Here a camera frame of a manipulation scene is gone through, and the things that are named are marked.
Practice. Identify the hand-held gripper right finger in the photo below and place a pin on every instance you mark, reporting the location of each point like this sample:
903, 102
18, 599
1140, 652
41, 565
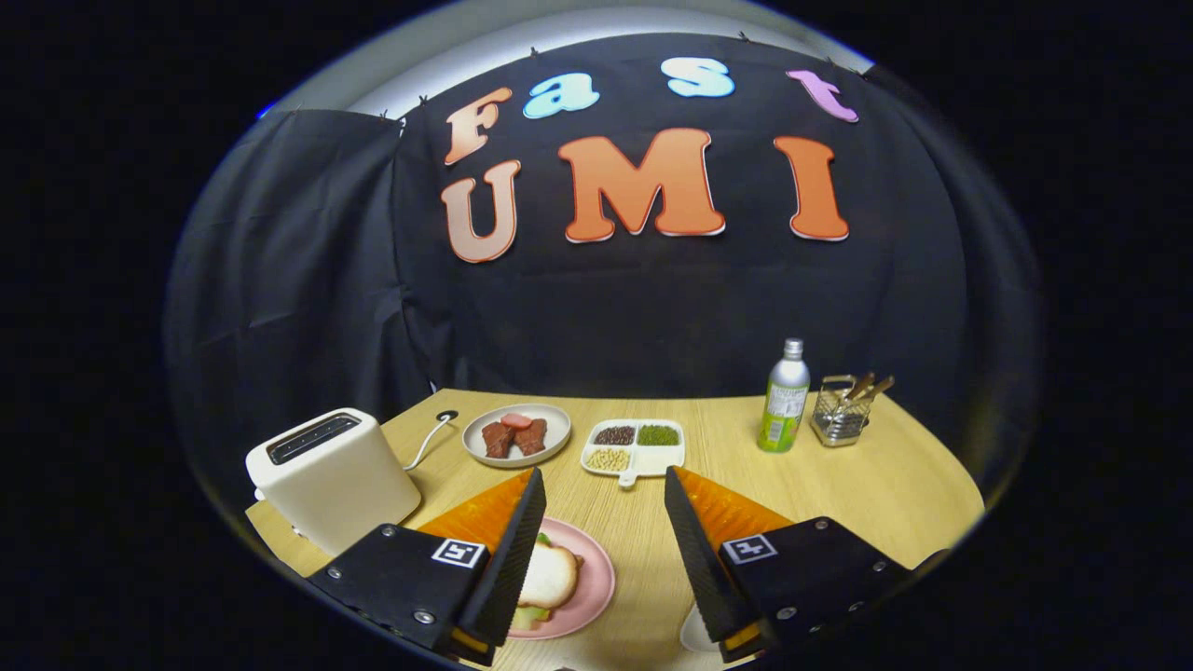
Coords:
704, 559

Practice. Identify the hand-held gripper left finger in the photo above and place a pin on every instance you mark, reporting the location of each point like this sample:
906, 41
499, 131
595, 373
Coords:
508, 559

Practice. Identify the toasted bread slice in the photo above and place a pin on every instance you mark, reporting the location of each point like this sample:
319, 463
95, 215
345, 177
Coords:
550, 578

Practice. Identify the green lettuce leaf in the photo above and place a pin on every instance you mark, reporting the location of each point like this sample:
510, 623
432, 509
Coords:
527, 617

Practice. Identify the white oval plate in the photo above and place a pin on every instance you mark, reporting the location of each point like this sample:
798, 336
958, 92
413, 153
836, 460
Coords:
694, 636

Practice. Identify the pink plate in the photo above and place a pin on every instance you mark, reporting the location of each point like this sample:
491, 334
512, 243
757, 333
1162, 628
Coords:
596, 578

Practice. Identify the white divided dish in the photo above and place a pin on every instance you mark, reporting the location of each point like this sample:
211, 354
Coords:
657, 458

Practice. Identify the brown meat piece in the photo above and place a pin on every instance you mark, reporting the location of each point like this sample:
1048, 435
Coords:
531, 438
497, 441

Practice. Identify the pile of green beans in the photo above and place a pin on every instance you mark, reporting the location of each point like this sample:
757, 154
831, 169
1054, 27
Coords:
658, 434

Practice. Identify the white round plate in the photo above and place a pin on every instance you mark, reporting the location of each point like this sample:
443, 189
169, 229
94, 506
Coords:
557, 431

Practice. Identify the pile of yellow soybeans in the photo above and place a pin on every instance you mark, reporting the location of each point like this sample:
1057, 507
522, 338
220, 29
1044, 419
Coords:
608, 458

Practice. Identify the pink sausage slice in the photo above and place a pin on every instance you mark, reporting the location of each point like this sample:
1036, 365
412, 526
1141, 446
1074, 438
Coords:
516, 420

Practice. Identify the pile of red beans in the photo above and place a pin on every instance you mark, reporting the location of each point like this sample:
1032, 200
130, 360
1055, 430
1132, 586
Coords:
614, 435

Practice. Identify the silver green drink bottle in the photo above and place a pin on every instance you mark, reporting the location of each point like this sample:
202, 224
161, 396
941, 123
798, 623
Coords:
785, 401

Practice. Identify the white toaster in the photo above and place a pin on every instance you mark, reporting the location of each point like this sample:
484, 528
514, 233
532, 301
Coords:
335, 489

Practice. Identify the black backdrop cloth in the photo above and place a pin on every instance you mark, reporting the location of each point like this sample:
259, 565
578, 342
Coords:
652, 317

